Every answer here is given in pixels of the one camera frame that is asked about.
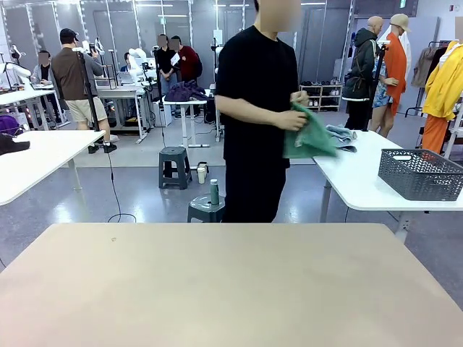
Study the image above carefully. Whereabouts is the person's left hand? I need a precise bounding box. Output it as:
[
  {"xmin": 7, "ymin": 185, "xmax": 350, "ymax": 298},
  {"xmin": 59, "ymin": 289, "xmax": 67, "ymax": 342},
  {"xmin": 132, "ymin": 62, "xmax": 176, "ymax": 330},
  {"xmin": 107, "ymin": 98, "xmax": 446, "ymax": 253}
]
[{"xmin": 290, "ymin": 90, "xmax": 310, "ymax": 108}]

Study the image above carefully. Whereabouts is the person's right hand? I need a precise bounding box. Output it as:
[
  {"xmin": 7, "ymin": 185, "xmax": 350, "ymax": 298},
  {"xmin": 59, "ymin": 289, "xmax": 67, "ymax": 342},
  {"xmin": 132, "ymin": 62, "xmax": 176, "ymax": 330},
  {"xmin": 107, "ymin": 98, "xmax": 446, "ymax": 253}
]
[{"xmin": 276, "ymin": 108, "xmax": 309, "ymax": 133}]

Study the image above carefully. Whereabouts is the green terry towel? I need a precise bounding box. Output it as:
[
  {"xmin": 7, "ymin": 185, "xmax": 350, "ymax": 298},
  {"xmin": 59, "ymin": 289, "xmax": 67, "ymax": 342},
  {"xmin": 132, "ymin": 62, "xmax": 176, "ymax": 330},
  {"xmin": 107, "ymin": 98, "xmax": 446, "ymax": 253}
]
[{"xmin": 281, "ymin": 102, "xmax": 339, "ymax": 160}]

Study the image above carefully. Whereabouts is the light blue terry towel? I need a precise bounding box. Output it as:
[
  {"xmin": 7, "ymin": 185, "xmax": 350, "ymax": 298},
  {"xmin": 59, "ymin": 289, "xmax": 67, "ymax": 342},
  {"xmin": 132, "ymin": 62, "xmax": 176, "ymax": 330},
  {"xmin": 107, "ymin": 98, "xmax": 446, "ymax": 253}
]
[{"xmin": 325, "ymin": 124, "xmax": 359, "ymax": 153}]

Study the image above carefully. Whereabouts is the person's right forearm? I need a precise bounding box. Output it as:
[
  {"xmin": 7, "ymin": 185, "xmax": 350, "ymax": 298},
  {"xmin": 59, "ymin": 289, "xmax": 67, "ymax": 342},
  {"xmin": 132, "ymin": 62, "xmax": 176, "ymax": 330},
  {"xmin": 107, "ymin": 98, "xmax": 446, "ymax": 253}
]
[{"xmin": 216, "ymin": 94, "xmax": 286, "ymax": 127}]

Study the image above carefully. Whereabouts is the white table with basket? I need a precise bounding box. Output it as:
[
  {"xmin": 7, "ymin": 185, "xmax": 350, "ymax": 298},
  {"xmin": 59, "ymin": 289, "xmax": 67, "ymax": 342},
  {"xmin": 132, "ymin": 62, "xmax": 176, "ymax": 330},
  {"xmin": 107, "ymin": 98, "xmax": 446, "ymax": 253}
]
[{"xmin": 311, "ymin": 129, "xmax": 463, "ymax": 244}]

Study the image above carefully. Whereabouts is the grey plastic lattice basket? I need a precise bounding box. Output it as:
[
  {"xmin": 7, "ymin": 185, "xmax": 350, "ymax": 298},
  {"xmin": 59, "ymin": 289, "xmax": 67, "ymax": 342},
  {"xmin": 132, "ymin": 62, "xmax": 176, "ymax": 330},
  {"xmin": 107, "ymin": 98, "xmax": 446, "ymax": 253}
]
[{"xmin": 378, "ymin": 147, "xmax": 463, "ymax": 202}]

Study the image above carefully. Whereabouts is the white shoe rack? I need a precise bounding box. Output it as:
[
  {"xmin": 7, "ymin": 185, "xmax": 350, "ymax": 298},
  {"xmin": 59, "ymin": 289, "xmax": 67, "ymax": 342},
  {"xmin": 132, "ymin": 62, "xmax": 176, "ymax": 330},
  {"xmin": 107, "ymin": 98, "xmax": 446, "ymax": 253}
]
[{"xmin": 299, "ymin": 80, "xmax": 344, "ymax": 112}]

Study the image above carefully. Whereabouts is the person in black t-shirt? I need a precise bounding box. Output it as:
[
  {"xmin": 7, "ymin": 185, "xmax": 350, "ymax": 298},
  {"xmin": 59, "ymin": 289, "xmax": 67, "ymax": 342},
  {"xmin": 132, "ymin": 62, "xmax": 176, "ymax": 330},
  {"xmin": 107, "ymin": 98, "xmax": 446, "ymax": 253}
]
[{"xmin": 215, "ymin": 0, "xmax": 303, "ymax": 224}]

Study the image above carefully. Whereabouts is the mannequin in dark jacket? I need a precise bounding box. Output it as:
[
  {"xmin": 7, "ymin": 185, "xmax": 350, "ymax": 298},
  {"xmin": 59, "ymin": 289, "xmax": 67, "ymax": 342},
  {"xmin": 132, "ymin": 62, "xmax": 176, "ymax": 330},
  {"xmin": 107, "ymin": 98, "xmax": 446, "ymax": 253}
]
[{"xmin": 341, "ymin": 15, "xmax": 385, "ymax": 132}]

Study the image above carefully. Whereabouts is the black tripod beside mannequins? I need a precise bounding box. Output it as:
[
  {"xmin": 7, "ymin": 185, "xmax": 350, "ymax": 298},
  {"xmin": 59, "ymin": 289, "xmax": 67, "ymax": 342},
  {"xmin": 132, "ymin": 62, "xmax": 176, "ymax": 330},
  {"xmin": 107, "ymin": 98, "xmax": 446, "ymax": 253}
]
[{"xmin": 363, "ymin": 39, "xmax": 391, "ymax": 133}]

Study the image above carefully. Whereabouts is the mannequin in orange garment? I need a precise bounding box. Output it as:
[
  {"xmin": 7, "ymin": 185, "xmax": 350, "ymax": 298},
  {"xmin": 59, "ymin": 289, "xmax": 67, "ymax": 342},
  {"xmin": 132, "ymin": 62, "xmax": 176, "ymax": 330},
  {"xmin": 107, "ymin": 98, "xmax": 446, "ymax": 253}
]
[{"xmin": 370, "ymin": 13, "xmax": 412, "ymax": 138}]

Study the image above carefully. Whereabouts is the narrow white standing desk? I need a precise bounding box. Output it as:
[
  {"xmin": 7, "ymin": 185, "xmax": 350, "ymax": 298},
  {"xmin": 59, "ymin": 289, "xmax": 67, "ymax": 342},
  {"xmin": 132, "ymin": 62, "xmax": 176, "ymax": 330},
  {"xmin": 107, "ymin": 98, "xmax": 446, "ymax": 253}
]
[{"xmin": 162, "ymin": 98, "xmax": 211, "ymax": 149}]

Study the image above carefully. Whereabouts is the purple garment pile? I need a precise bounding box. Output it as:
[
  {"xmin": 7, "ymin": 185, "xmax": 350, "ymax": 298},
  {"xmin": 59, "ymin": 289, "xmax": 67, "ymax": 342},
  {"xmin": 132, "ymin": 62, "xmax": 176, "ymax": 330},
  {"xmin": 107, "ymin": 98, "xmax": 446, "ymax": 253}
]
[{"xmin": 164, "ymin": 81, "xmax": 211, "ymax": 103}]

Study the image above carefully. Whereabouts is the person in red sweater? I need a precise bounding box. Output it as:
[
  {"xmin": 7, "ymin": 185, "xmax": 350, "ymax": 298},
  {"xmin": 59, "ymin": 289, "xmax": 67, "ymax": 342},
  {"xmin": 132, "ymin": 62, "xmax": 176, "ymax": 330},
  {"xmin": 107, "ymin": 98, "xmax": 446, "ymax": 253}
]
[{"xmin": 169, "ymin": 35, "xmax": 203, "ymax": 87}]

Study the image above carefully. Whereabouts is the tall grey plastic stool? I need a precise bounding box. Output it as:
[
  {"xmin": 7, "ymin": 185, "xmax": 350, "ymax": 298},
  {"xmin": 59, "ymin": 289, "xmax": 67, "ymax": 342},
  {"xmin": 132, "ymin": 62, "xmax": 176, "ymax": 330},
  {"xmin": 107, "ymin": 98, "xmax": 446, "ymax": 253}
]
[{"xmin": 158, "ymin": 146, "xmax": 193, "ymax": 191}]

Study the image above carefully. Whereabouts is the clothes rack with beige coat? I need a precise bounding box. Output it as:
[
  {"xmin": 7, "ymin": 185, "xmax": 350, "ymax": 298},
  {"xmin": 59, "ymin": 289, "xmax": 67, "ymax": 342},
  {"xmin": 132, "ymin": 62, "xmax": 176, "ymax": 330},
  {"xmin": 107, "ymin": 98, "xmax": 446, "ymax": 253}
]
[{"xmin": 410, "ymin": 41, "xmax": 451, "ymax": 116}]

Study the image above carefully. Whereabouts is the low grey plastic stool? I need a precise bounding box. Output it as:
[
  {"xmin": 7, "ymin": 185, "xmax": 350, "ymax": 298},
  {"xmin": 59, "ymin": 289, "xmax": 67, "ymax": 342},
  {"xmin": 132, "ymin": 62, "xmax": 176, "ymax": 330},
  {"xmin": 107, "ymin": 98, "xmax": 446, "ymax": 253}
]
[{"xmin": 187, "ymin": 194, "xmax": 227, "ymax": 224}]

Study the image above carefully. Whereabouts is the white computer tower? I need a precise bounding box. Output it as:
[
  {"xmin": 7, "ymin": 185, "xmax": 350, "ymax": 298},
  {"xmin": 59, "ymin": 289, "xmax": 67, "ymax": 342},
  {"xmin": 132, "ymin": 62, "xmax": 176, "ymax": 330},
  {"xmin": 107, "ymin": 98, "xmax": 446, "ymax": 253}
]
[{"xmin": 153, "ymin": 99, "xmax": 173, "ymax": 127}]

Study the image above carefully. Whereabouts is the slim black tripod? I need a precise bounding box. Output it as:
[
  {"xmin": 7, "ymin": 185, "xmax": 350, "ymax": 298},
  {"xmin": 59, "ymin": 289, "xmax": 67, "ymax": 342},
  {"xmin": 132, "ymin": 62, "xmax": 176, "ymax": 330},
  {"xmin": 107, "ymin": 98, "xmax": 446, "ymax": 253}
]
[{"xmin": 153, "ymin": 46, "xmax": 166, "ymax": 127}]

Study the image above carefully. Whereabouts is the standing person in black clothes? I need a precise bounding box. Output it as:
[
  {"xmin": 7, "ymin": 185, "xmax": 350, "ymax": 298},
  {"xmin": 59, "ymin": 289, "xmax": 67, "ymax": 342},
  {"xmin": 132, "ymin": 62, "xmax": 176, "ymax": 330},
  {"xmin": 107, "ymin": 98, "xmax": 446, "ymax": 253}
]
[{"xmin": 154, "ymin": 34, "xmax": 178, "ymax": 97}]

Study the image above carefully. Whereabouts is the mannequin in yellow jacket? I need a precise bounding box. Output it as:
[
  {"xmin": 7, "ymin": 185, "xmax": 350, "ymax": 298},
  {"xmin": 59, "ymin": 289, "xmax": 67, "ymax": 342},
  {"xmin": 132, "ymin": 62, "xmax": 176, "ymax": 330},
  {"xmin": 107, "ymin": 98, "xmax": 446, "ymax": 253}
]
[{"xmin": 421, "ymin": 40, "xmax": 463, "ymax": 155}]

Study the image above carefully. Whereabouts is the grey desk with white legs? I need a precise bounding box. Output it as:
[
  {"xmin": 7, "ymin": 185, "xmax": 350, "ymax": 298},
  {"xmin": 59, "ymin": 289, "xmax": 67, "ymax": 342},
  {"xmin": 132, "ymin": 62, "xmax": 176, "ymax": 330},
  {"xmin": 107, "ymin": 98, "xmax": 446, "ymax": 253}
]
[{"xmin": 95, "ymin": 85, "xmax": 149, "ymax": 144}]

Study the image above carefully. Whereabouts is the man in brown shirt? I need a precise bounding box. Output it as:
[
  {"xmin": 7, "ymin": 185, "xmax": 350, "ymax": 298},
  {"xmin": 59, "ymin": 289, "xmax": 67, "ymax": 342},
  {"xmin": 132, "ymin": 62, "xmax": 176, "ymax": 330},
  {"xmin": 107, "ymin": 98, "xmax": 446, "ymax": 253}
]
[{"xmin": 50, "ymin": 27, "xmax": 119, "ymax": 155}]

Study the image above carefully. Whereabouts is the white rounded-corner table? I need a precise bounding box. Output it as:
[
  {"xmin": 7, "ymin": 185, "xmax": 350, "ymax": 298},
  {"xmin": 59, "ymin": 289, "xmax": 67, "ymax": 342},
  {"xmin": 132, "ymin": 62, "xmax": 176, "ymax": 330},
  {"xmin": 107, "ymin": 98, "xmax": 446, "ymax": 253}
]
[{"xmin": 0, "ymin": 129, "xmax": 106, "ymax": 207}]

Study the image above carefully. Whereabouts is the seated person in grey hoodie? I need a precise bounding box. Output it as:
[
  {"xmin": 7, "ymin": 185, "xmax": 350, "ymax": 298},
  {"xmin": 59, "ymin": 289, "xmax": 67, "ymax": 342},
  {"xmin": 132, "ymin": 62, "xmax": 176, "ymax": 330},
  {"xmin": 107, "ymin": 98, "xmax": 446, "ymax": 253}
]
[{"xmin": 30, "ymin": 50, "xmax": 55, "ymax": 86}]

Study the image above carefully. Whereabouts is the long white workbench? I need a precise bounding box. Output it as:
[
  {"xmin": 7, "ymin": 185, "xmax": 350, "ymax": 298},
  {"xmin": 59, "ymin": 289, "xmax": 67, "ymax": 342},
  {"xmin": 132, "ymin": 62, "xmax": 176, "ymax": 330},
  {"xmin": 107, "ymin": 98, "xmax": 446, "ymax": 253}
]
[{"xmin": 0, "ymin": 88, "xmax": 59, "ymax": 131}]

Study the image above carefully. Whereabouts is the dark brown garment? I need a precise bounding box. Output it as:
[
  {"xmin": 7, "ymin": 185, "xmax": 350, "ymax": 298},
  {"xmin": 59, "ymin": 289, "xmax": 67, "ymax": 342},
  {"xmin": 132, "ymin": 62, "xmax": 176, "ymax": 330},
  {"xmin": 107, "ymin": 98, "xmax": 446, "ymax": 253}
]
[{"xmin": 0, "ymin": 132, "xmax": 31, "ymax": 156}]

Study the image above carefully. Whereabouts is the purple cloth bundle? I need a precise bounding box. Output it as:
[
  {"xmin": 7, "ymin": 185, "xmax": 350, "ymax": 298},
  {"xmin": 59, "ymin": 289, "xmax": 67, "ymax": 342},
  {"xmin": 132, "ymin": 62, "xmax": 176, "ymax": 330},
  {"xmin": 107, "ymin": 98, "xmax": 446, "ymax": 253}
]
[{"xmin": 0, "ymin": 114, "xmax": 28, "ymax": 135}]

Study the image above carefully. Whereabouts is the thin black floor cable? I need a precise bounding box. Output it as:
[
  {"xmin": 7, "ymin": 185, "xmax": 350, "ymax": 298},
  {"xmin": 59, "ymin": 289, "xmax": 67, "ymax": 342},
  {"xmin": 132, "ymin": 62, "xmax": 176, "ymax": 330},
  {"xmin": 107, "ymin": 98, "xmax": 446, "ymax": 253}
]
[{"xmin": 107, "ymin": 144, "xmax": 137, "ymax": 223}]

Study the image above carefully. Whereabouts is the white background robot with cables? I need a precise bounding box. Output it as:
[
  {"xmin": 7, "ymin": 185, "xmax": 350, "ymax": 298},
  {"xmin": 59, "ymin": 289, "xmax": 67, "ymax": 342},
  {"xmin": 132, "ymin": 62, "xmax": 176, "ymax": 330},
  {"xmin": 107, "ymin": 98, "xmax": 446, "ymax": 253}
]
[{"xmin": 0, "ymin": 45, "xmax": 33, "ymax": 91}]

